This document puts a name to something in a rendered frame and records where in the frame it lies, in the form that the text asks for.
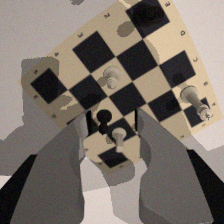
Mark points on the black and cream chessboard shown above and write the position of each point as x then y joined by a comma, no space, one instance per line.
156,64

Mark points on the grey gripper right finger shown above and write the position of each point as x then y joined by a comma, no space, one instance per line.
178,187

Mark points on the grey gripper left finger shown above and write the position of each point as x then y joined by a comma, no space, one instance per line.
45,189

